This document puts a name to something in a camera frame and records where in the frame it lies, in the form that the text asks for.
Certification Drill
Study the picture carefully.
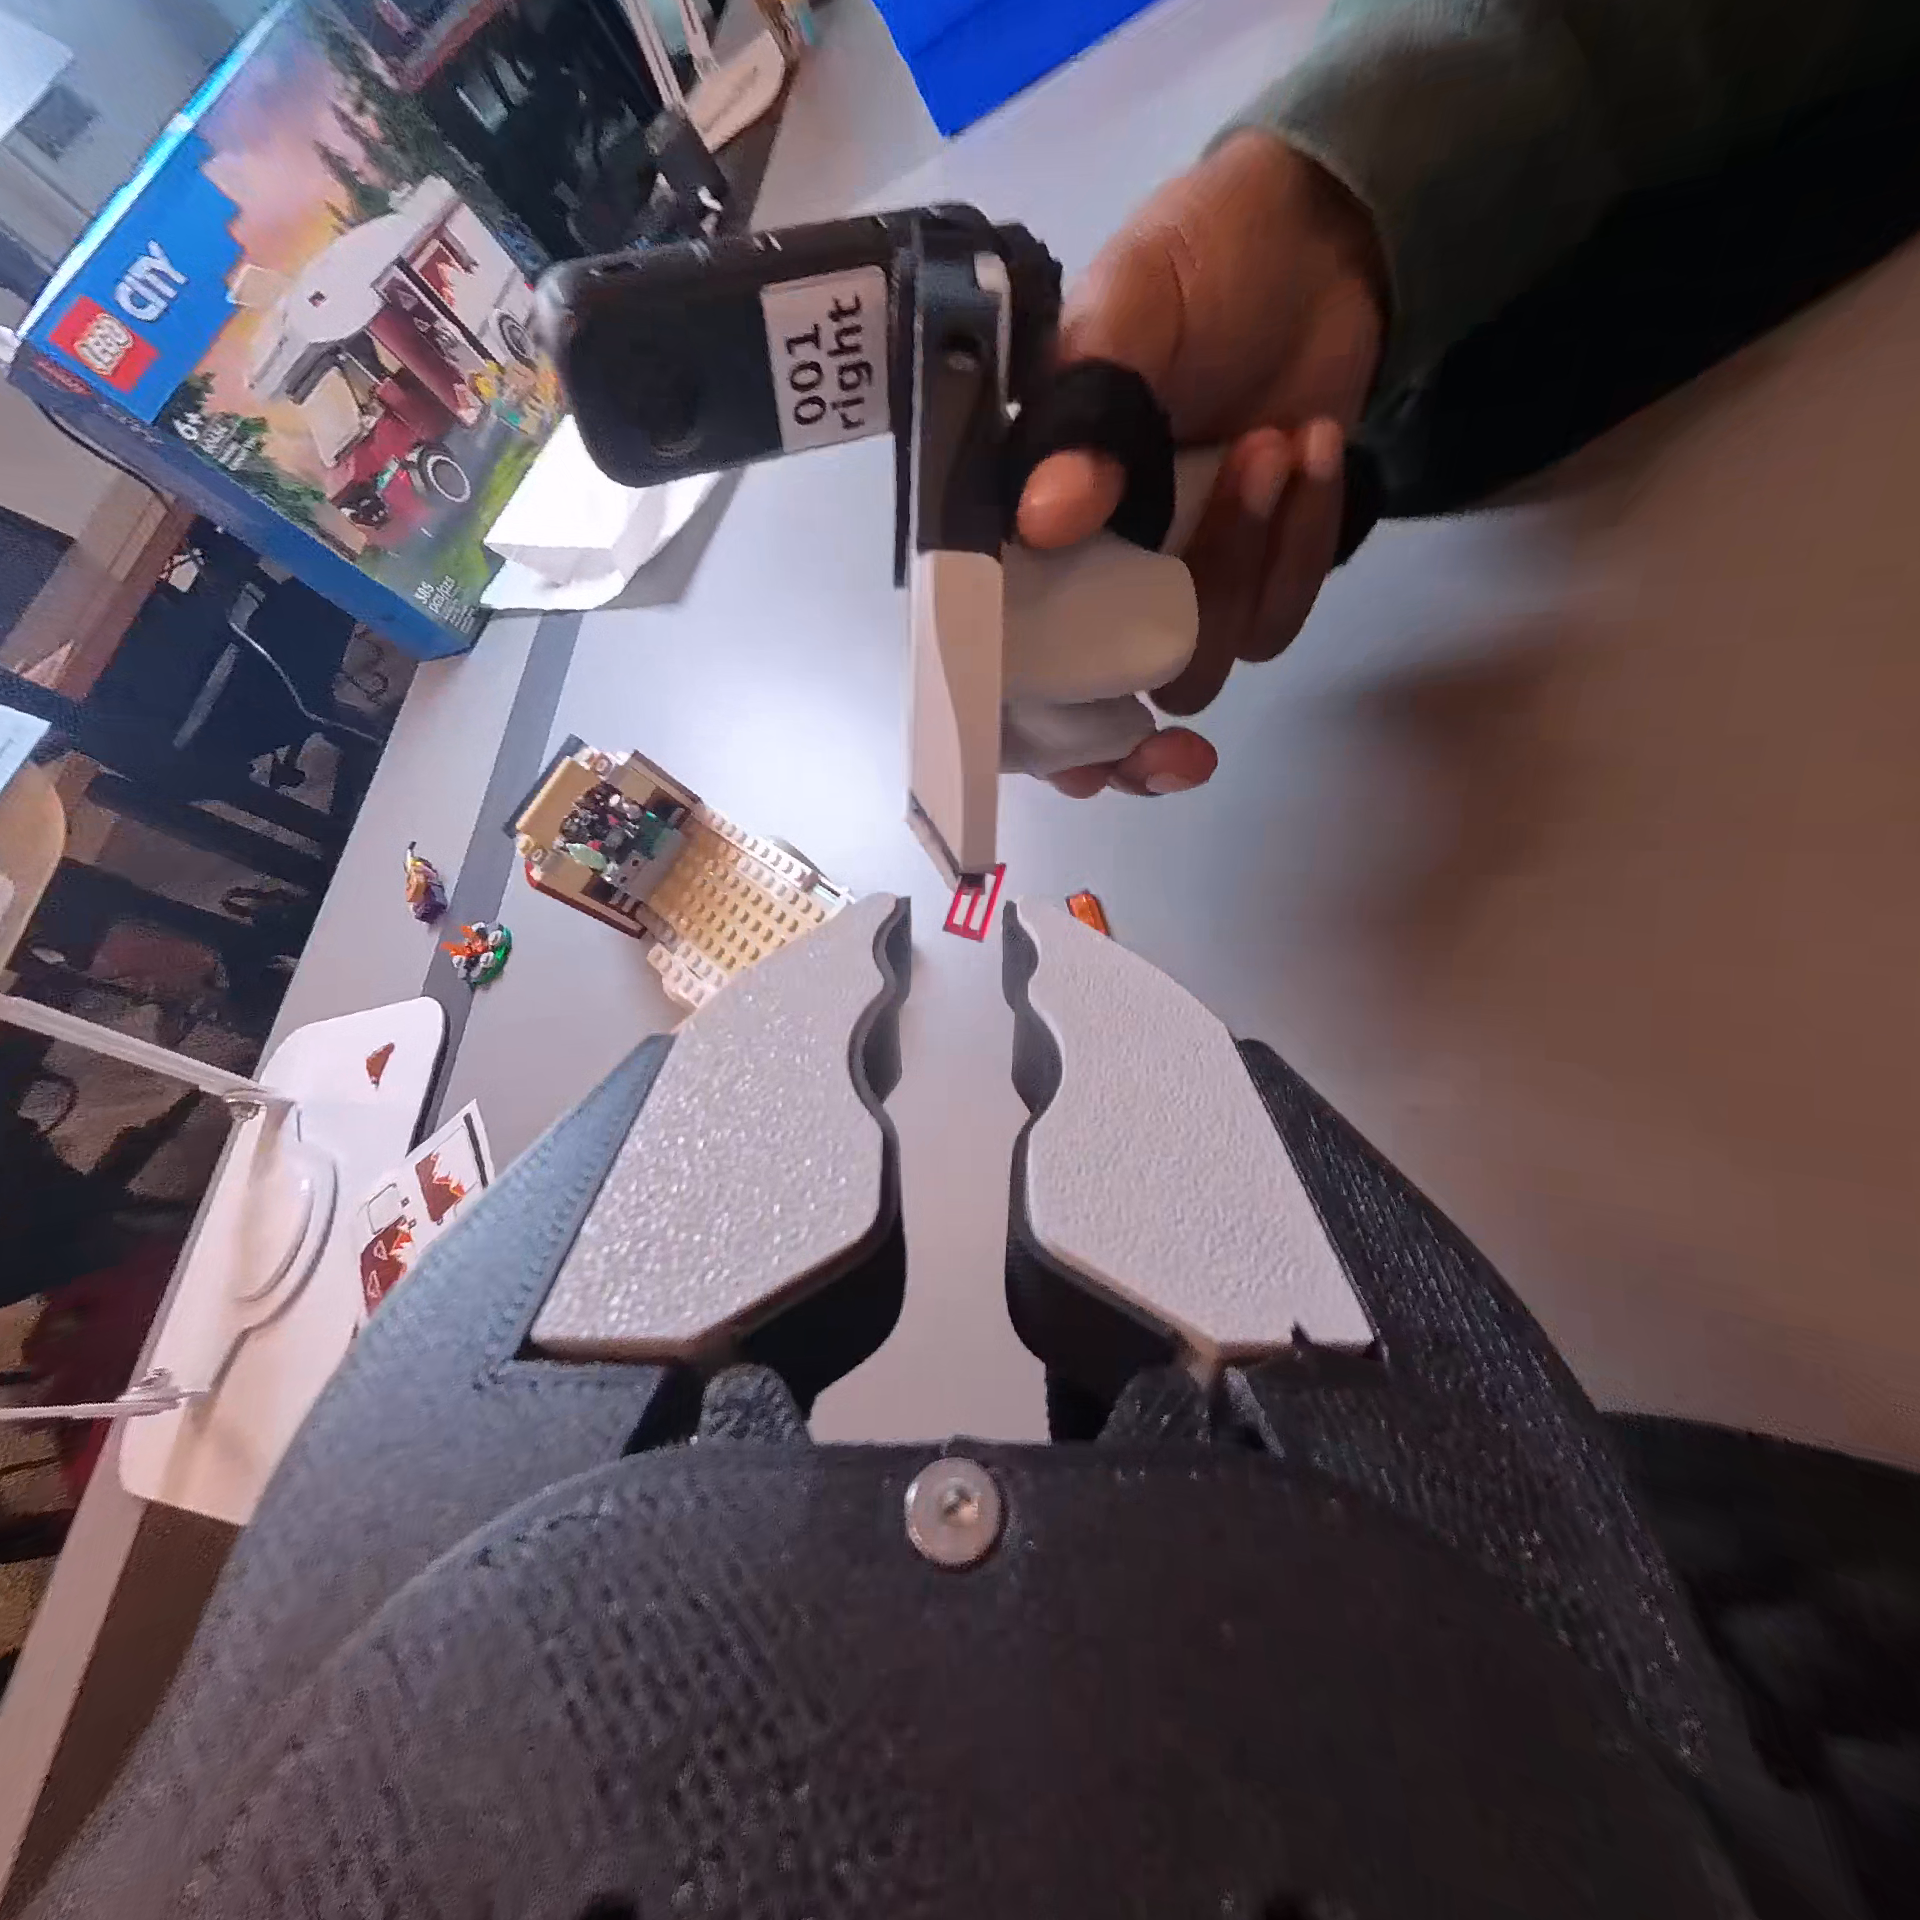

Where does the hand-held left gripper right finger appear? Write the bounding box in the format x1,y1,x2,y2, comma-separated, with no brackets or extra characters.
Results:
1002,900,1384,1367

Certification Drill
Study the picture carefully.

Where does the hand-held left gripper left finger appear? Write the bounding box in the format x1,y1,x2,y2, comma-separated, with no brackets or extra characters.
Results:
532,896,915,1363

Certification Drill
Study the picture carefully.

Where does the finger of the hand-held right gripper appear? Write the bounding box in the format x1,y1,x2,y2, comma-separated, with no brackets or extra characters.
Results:
904,547,1008,888

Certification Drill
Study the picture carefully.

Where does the red tan brick toy truck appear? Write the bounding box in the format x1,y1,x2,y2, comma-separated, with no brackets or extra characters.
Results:
511,739,859,1012

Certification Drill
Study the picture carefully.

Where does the person's right forearm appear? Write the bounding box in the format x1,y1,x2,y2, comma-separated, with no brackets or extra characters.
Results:
1200,0,1920,567

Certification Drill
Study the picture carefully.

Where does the grey desk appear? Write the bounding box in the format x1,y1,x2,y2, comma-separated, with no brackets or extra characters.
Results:
0,0,1920,1758

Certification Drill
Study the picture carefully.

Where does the person's right hand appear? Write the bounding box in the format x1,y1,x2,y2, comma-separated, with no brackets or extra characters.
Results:
1018,128,1390,799

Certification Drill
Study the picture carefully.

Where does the white paper bag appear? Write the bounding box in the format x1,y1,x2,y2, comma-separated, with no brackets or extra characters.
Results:
480,402,724,618

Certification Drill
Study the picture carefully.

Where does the pale wooden board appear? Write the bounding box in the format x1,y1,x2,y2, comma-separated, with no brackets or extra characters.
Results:
662,0,798,155

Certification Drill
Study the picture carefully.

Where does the sticker sheet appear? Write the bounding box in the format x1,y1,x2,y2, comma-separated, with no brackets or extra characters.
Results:
355,1098,498,1325

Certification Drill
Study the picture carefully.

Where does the white plastic board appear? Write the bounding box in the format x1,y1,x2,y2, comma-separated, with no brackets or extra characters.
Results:
116,994,456,1530

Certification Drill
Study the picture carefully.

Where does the blue toy set box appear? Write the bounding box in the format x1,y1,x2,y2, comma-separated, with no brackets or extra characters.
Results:
8,0,567,663

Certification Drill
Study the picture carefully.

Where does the blue plastic bin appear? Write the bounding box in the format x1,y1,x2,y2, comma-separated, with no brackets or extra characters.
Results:
872,0,1162,139

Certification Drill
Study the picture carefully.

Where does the black office chair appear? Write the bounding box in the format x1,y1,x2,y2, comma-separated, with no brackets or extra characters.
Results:
83,516,403,818

